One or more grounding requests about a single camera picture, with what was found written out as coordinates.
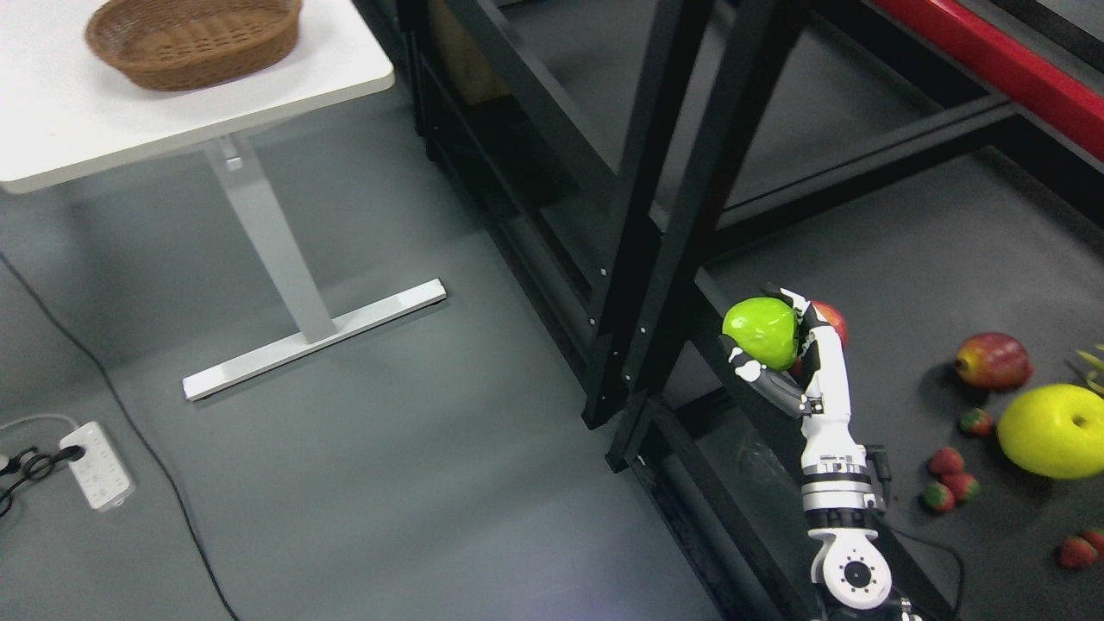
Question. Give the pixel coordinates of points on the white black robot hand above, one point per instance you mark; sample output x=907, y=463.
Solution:
x=815, y=390

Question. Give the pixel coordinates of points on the green apple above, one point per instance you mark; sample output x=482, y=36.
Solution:
x=766, y=329

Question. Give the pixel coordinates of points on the red apple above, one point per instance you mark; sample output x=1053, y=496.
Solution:
x=836, y=319

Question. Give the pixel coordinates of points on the large yellow apple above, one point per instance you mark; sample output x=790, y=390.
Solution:
x=1054, y=431

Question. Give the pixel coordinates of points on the strawberry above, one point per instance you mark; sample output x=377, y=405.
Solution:
x=946, y=461
x=1076, y=553
x=976, y=422
x=937, y=498
x=963, y=486
x=1095, y=537

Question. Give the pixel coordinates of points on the red pomegranate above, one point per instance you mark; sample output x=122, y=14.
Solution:
x=996, y=362

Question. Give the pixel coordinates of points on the pink dragon fruit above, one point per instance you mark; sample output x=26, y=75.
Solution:
x=1093, y=376

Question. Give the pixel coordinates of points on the red metal beam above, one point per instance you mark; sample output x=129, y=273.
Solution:
x=1034, y=82

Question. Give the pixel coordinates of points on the white power strip near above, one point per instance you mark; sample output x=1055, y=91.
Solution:
x=97, y=467

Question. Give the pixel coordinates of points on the brown wicker basket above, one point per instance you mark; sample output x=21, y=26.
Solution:
x=173, y=46

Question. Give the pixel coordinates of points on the white standing desk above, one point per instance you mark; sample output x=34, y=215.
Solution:
x=67, y=115

